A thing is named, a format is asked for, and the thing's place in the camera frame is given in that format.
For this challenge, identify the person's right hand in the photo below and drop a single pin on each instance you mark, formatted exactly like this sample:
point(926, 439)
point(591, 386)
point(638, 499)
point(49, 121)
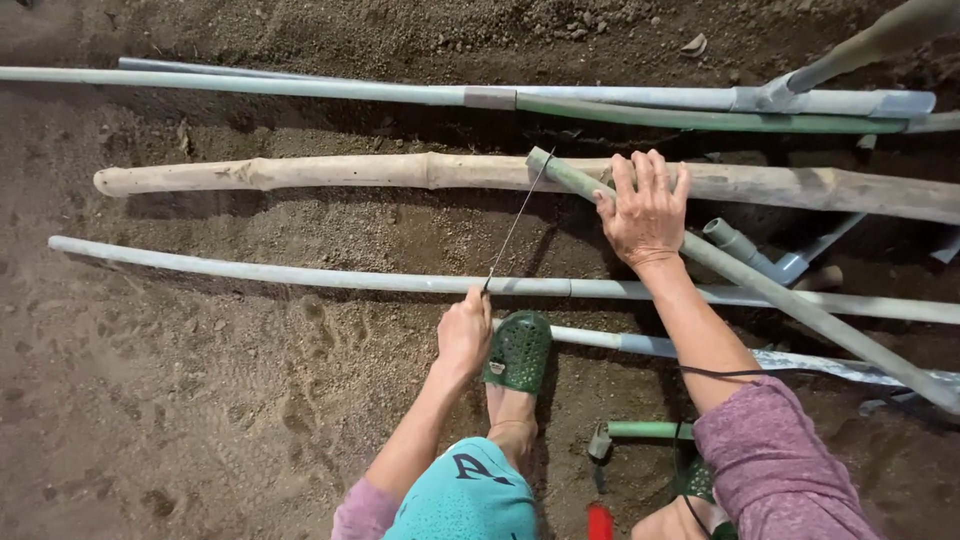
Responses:
point(645, 221)

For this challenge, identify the person's left hand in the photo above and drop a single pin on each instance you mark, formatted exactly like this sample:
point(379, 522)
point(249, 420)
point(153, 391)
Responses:
point(463, 337)

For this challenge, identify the person's left fingers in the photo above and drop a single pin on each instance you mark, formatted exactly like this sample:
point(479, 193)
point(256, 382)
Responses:
point(480, 306)

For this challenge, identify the thin hacksaw blade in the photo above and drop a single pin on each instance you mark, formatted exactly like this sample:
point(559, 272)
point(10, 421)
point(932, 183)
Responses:
point(517, 221)

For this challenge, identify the slanted grey plastic pipe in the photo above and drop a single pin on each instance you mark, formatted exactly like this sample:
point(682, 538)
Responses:
point(802, 311)

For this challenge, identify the green perforated slipper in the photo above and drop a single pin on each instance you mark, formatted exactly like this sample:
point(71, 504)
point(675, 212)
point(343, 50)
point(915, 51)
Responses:
point(519, 351)
point(701, 484)

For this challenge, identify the person's left leg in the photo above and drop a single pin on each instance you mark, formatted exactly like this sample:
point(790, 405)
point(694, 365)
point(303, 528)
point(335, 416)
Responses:
point(512, 424)

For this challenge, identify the person's leg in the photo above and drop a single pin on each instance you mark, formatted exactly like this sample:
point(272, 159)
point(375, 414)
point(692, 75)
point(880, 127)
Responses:
point(667, 525)
point(512, 424)

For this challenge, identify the long grey pipe with joint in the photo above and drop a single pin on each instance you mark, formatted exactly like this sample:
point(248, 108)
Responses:
point(300, 276)

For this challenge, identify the teal shorts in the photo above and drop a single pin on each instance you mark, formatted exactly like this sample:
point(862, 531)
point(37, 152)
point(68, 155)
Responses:
point(465, 495)

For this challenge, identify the long wooden pole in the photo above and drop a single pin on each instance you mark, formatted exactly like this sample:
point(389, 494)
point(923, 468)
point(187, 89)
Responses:
point(337, 172)

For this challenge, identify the red object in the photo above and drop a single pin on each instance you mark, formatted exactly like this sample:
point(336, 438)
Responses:
point(600, 523)

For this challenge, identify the green plastic pipe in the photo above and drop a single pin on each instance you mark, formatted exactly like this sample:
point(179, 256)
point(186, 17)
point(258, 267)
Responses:
point(675, 118)

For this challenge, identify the grey pipe with taped coupling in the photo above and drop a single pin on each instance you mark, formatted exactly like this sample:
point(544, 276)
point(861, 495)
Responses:
point(300, 88)

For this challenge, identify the person's right leg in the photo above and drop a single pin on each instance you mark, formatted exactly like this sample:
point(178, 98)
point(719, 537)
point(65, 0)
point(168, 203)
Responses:
point(667, 525)

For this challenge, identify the dirty grey pipe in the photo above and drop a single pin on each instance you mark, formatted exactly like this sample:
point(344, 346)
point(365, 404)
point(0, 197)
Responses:
point(795, 361)

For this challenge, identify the small pale shell piece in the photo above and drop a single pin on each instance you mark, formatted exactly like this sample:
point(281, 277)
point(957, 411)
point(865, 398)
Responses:
point(694, 45)

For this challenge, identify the purple long-sleeve shirt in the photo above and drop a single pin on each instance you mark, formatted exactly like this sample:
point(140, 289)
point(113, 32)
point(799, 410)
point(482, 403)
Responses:
point(780, 465)

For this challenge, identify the thin grey pipe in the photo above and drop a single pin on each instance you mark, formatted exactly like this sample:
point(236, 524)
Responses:
point(195, 68)

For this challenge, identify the grey tee fitting with pipe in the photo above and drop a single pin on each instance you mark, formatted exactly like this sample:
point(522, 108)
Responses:
point(862, 49)

